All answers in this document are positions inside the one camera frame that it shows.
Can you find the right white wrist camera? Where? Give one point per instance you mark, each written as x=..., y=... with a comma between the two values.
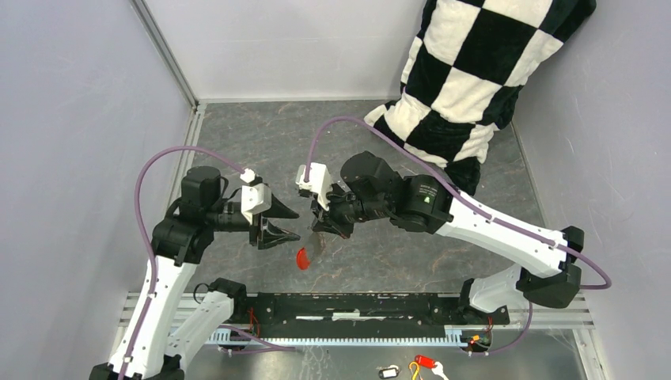
x=314, y=180

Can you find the yellow carabiner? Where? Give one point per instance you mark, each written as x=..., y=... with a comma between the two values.
x=414, y=369

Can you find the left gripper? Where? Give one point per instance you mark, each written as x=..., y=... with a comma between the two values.
x=270, y=235

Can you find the black white checkered blanket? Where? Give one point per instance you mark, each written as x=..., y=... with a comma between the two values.
x=465, y=69

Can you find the red key tag bottom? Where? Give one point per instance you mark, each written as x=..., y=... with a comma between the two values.
x=425, y=361

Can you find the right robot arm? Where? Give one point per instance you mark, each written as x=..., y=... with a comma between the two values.
x=542, y=272

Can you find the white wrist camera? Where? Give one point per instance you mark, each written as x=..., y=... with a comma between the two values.
x=256, y=196
x=314, y=180

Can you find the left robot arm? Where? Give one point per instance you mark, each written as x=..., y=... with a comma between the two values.
x=151, y=348

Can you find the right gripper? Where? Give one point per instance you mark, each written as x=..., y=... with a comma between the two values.
x=327, y=221

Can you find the red key tag with keyring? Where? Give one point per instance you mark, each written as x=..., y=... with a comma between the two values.
x=311, y=249

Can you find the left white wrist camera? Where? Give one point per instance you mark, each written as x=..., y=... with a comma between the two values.
x=256, y=196

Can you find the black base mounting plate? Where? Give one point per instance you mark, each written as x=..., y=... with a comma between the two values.
x=358, y=315

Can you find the white slotted cable duct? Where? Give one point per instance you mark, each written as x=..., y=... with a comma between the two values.
x=451, y=338

